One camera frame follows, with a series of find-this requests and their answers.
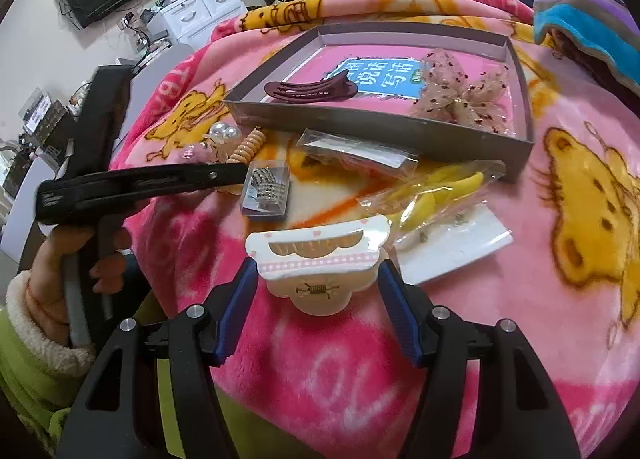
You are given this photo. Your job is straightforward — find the white hair claw clip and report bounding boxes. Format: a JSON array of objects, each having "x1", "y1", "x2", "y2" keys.
[{"x1": 245, "y1": 214, "x2": 392, "y2": 316}]

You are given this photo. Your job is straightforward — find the pink printed blanket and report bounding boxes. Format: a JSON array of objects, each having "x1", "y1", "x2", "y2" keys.
[{"x1": 112, "y1": 0, "x2": 640, "y2": 459}]

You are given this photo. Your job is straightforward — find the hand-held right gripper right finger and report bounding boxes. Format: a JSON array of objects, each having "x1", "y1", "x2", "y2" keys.
[{"x1": 378, "y1": 259, "x2": 583, "y2": 459}]

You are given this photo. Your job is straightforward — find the pearl hair claw clip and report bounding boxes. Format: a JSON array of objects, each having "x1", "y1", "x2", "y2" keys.
[{"x1": 202, "y1": 123, "x2": 240, "y2": 164}]

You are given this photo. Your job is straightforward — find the striped blue purple towel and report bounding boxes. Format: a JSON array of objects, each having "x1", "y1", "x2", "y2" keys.
[{"x1": 532, "y1": 0, "x2": 640, "y2": 104}]

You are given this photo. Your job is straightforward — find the clear packet of hair ties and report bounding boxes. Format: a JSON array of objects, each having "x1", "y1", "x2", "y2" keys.
[{"x1": 295, "y1": 129, "x2": 421, "y2": 177}]

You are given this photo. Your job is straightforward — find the grey shallow cardboard box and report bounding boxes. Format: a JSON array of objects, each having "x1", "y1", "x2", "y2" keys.
[{"x1": 222, "y1": 22, "x2": 536, "y2": 183}]

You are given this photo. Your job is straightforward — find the small rhinestone hair clip box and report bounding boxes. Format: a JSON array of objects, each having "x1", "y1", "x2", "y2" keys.
[{"x1": 240, "y1": 160, "x2": 292, "y2": 217}]

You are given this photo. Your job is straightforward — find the person's left hand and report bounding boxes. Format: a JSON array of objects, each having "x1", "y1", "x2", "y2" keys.
[{"x1": 27, "y1": 226, "x2": 133, "y2": 323}]

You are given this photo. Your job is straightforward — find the white drawer cabinet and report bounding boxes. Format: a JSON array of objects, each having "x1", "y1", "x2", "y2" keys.
[{"x1": 159, "y1": 0, "x2": 247, "y2": 47}]

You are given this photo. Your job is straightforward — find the maroon hair clip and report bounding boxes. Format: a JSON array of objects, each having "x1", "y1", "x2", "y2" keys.
[{"x1": 264, "y1": 80, "x2": 360, "y2": 104}]

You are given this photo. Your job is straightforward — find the orange spiral hair clip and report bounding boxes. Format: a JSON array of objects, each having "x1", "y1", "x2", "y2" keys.
[{"x1": 227, "y1": 126, "x2": 264, "y2": 164}]

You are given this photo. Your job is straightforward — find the cluttered desk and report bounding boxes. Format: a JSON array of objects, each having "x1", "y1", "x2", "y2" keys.
[{"x1": 0, "y1": 86, "x2": 96, "y2": 260}]

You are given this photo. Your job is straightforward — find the white earring card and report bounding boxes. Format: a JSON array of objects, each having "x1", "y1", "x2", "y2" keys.
[{"x1": 395, "y1": 204, "x2": 515, "y2": 286}]

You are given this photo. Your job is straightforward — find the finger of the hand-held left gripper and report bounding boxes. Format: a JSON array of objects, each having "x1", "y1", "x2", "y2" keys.
[{"x1": 120, "y1": 162, "x2": 250, "y2": 202}]

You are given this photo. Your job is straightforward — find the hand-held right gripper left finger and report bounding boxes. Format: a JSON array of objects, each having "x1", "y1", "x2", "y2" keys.
[{"x1": 56, "y1": 256, "x2": 258, "y2": 459}]

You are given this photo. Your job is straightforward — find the person's left forearm green sleeve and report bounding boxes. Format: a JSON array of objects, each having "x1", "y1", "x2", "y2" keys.
[{"x1": 0, "y1": 271, "x2": 98, "y2": 442}]

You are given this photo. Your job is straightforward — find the yellow hair clips packet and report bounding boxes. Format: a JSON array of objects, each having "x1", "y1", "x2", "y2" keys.
[{"x1": 357, "y1": 159, "x2": 507, "y2": 247}]

